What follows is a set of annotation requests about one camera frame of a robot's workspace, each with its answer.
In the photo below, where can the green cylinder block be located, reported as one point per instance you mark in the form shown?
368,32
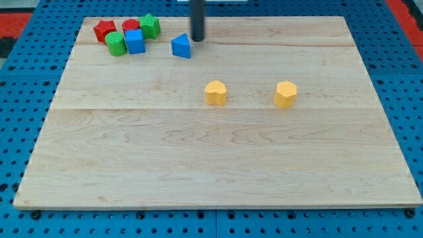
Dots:
116,45

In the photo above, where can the blue cube block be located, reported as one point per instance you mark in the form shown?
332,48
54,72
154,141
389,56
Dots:
134,41

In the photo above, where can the green star block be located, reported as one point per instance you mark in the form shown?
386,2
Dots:
150,26

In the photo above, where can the light wooden board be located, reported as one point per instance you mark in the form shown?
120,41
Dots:
135,133

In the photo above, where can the red cylinder block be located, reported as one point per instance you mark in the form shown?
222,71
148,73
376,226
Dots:
130,24

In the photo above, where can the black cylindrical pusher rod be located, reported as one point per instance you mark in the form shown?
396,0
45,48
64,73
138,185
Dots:
197,19

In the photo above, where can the yellow heart block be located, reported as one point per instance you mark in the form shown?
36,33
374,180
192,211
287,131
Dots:
216,93

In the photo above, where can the blue triangular prism block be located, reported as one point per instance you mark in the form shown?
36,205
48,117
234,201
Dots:
181,46

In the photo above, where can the yellow hexagon block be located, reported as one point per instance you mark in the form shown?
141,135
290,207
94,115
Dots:
285,94

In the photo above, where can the red star block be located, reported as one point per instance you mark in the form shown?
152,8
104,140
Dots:
103,28

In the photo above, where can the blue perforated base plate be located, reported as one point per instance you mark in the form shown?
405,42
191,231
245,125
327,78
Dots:
33,69

